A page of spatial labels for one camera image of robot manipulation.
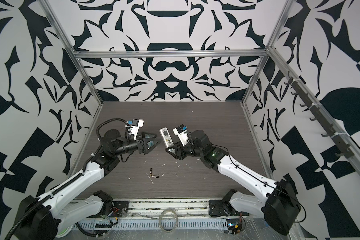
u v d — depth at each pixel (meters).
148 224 0.65
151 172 0.85
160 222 0.71
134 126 0.64
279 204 0.39
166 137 0.72
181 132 0.66
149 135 0.73
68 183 0.46
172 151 0.71
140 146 0.62
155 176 0.84
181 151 0.65
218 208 0.74
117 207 0.75
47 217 0.38
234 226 0.71
